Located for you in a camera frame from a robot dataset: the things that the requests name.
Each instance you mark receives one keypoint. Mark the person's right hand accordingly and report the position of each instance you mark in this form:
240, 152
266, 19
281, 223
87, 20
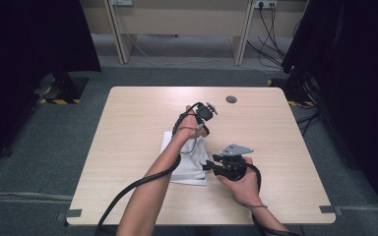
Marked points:
246, 190

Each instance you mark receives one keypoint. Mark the black curtain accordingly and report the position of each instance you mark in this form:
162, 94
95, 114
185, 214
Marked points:
19, 49
357, 65

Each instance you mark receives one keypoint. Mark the black stand base hazard tape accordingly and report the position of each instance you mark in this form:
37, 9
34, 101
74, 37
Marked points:
295, 91
67, 87

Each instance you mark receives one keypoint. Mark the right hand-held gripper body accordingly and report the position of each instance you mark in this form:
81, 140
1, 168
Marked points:
233, 167

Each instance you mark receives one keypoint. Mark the person's left hand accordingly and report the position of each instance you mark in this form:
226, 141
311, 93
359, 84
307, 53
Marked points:
188, 126

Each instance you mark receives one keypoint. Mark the grey table corner bracket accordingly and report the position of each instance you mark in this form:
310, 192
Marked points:
329, 209
72, 213

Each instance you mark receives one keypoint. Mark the white wall socket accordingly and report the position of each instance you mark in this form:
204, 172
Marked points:
122, 2
265, 3

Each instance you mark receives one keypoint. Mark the beige wooden desk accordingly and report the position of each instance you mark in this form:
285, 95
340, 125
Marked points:
183, 19

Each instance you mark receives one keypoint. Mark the white tank top black trim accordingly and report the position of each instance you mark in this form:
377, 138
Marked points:
193, 164

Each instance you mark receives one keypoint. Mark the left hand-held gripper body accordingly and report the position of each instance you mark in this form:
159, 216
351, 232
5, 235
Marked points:
205, 111

